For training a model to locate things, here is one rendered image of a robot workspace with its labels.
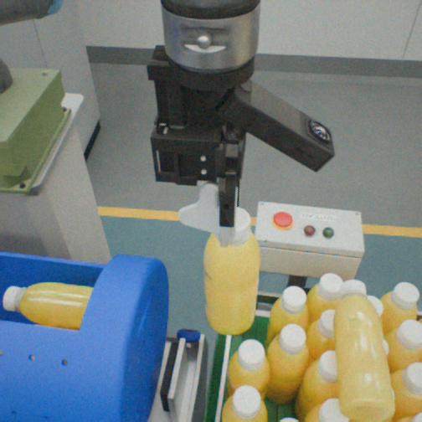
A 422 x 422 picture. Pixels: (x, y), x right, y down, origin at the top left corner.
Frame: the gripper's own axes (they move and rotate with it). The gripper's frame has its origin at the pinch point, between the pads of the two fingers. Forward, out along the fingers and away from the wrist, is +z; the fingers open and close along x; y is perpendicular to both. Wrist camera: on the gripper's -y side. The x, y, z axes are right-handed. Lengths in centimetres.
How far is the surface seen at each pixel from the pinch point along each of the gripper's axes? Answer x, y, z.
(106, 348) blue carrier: 9.6, 14.5, 14.5
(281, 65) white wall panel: -272, -11, 123
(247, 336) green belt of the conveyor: -12.0, -2.6, 46.3
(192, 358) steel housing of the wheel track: -4.5, 7.4, 43.6
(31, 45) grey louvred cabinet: -142, 100, 51
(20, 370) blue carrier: 12.7, 25.1, 16.6
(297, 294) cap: -9.6, -10.4, 26.5
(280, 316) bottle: -7.4, -7.9, 30.4
